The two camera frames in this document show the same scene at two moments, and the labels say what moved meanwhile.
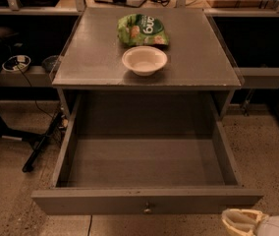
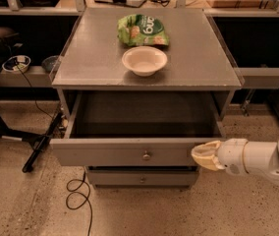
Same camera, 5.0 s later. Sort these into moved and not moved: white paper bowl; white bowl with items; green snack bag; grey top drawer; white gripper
Moved: grey top drawer; white gripper
Not moved: white paper bowl; white bowl with items; green snack bag
